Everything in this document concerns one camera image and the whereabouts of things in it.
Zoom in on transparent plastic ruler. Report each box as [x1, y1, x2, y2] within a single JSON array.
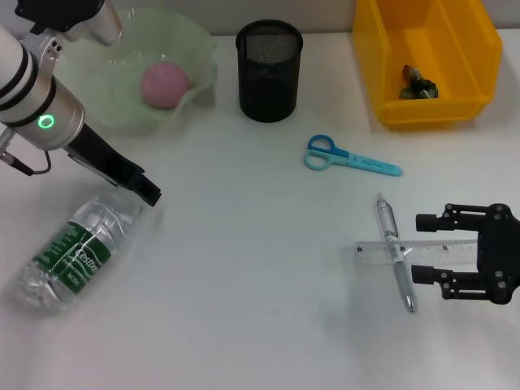
[[356, 239, 480, 266]]

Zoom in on pink peach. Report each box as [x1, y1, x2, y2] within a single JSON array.
[[140, 61, 192, 110]]

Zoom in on blue cyan scissors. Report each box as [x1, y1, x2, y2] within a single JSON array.
[[303, 134, 404, 178]]

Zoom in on clear water bottle green label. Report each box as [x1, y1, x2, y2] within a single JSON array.
[[15, 188, 147, 314]]

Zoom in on small dark object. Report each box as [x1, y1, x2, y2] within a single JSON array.
[[397, 63, 440, 100]]

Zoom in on left gripper cable with connector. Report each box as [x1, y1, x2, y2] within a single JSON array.
[[0, 129, 52, 176]]

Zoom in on yellow plastic bin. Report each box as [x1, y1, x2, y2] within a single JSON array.
[[351, 0, 504, 132]]

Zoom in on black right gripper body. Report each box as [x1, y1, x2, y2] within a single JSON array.
[[474, 201, 520, 306]]

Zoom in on black mesh pen cup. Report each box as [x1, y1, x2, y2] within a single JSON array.
[[235, 20, 305, 123]]

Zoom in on silver ballpoint pen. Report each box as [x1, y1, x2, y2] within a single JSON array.
[[375, 193, 418, 313]]

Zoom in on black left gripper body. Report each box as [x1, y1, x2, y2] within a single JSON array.
[[63, 123, 145, 192]]

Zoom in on green glass fruit bowl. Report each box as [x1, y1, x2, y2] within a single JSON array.
[[56, 7, 219, 137]]

